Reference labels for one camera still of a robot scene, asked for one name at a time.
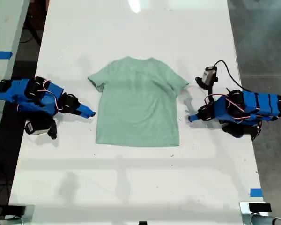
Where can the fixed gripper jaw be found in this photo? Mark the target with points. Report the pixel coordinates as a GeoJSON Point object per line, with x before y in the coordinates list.
{"type": "Point", "coordinates": [86, 109]}
{"type": "Point", "coordinates": [194, 116]}

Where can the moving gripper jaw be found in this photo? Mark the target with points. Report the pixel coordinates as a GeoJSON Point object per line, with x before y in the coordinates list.
{"type": "Point", "coordinates": [194, 119]}
{"type": "Point", "coordinates": [84, 114]}

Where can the pale green T-shirt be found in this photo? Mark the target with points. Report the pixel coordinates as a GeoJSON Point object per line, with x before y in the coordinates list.
{"type": "Point", "coordinates": [135, 105]}

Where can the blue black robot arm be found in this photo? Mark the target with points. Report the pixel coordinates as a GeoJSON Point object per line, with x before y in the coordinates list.
{"type": "Point", "coordinates": [255, 105]}
{"type": "Point", "coordinates": [16, 92]}

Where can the long blue tape strip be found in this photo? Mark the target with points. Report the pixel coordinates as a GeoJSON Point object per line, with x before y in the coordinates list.
{"type": "Point", "coordinates": [1, 55]}

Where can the short blue tape strip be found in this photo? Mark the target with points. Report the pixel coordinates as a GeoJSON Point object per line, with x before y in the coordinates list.
{"type": "Point", "coordinates": [256, 192]}

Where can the white side table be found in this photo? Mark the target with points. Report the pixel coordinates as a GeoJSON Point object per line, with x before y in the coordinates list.
{"type": "Point", "coordinates": [2, 30]}

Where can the small black box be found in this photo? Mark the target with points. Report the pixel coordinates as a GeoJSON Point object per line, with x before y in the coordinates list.
{"type": "Point", "coordinates": [260, 207]}

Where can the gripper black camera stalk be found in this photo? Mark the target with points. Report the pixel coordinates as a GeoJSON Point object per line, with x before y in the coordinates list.
{"type": "Point", "coordinates": [210, 90]}
{"type": "Point", "coordinates": [52, 129]}

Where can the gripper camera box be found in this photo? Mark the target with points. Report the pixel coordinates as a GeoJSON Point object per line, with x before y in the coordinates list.
{"type": "Point", "coordinates": [37, 126]}
{"type": "Point", "coordinates": [208, 74]}

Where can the metal clamp bracket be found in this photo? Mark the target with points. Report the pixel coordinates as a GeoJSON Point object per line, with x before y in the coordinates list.
{"type": "Point", "coordinates": [244, 214]}
{"type": "Point", "coordinates": [29, 215]}

